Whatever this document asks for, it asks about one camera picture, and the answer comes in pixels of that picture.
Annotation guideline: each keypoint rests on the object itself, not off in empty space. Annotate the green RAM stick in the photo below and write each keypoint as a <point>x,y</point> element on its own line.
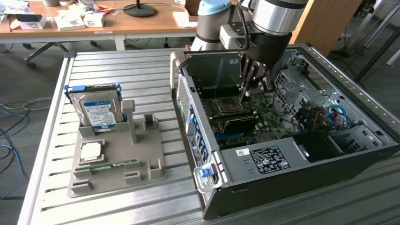
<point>105,166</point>

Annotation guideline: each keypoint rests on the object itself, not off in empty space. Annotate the white table leg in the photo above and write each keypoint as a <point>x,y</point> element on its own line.
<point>393,58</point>

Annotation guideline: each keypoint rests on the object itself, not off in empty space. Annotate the hard disk in blue caddy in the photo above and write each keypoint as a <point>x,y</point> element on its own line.
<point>96,112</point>

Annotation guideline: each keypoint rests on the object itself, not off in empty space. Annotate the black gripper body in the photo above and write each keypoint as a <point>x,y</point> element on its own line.
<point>268,49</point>

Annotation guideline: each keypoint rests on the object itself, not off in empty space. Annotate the silver chipset heatsink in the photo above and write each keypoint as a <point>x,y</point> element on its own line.
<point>265,138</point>

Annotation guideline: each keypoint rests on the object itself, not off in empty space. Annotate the white box with black lid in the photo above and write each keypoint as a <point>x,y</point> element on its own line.
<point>31,24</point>

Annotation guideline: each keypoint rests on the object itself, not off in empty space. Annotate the blue expansion slot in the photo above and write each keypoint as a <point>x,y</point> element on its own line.
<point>229,135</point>

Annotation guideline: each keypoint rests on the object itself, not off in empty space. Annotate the metal CPU socket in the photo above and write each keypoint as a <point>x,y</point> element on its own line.
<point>229,106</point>

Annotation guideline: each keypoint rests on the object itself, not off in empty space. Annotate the black round lamp base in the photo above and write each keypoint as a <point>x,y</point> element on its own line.
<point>139,10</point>

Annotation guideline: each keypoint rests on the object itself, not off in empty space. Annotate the silver CPU chip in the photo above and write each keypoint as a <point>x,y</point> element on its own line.
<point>91,151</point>

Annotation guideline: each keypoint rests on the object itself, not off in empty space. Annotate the flat white box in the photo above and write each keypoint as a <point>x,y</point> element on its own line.
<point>69,22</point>

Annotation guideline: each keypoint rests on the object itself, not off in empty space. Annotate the clear plastic bag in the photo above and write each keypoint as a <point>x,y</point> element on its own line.
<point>12,8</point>

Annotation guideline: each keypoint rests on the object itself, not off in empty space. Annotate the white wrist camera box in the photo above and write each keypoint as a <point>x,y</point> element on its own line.
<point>229,37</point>

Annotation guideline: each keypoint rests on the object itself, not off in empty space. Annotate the white paper stack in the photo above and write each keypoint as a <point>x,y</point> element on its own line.
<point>184,20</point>

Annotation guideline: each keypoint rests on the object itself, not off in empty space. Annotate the silver disk bay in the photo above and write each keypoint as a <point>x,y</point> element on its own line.
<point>356,140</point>

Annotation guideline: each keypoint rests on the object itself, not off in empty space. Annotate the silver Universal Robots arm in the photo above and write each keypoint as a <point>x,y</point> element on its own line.
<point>281,14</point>

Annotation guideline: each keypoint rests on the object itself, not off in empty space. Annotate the grey mug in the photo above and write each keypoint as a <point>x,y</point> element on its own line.
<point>49,2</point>

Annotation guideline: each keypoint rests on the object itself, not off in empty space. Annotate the wooden cabinet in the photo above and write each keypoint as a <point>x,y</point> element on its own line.
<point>337,23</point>

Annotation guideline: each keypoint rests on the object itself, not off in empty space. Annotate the small white box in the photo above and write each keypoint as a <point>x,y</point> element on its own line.
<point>93,20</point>

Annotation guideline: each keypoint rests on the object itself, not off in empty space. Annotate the grey plastic parts rack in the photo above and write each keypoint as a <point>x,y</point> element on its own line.
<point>124,152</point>

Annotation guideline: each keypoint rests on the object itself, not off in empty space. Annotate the open black PC case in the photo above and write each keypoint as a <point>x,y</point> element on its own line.
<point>281,187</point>

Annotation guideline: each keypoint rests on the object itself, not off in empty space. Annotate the tape roll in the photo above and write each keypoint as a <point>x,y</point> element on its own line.
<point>65,2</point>

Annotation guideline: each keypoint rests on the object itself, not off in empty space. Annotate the blue case latch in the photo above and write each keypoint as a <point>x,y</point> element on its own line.
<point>205,174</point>

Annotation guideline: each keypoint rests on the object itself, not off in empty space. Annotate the green motherboard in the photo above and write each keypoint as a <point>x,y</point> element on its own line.
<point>277,124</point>

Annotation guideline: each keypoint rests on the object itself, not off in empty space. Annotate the grey power supply unit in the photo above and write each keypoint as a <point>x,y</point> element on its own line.
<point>237,168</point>

